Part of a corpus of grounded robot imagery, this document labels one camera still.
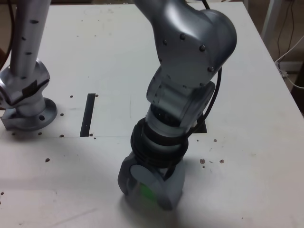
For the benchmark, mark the green cube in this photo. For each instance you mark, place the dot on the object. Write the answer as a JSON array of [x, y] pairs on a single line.
[[147, 193]]

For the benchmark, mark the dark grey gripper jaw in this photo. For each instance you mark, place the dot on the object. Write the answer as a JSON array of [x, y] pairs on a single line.
[[123, 178]]

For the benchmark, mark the grey gripper jaw round hinge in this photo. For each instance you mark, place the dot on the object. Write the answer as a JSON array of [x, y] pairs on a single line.
[[173, 187]]

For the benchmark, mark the black tape square outline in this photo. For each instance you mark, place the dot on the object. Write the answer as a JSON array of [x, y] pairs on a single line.
[[203, 129]]

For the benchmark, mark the black tape strip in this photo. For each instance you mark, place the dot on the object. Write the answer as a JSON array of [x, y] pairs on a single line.
[[87, 116]]

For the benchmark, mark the white metal frame leg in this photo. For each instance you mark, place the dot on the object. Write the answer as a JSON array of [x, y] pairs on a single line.
[[269, 21]]

